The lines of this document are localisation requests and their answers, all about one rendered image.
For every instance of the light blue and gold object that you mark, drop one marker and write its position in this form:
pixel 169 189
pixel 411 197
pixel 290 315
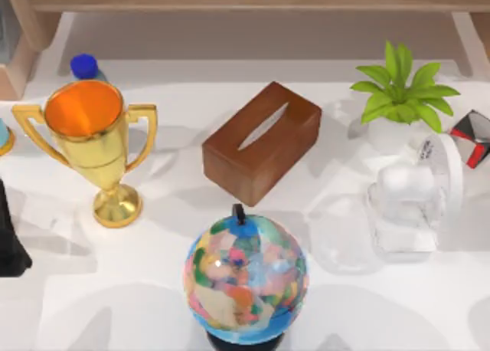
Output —
pixel 4 138

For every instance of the green plant in white pot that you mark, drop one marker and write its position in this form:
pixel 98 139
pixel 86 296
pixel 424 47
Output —
pixel 402 94

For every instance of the gold trophy cup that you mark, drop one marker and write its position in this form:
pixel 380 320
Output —
pixel 100 144

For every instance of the red black white cube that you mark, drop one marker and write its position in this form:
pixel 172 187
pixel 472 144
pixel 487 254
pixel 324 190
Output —
pixel 472 140

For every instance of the wooden shelf unit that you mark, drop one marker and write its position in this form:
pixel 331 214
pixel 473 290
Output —
pixel 245 0

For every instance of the colourful world globe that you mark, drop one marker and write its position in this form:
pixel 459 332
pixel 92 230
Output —
pixel 245 274

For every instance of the blue capped bottle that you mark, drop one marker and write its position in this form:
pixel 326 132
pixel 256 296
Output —
pixel 84 67

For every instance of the brown wooden tissue box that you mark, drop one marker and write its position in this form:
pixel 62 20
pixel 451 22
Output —
pixel 264 144

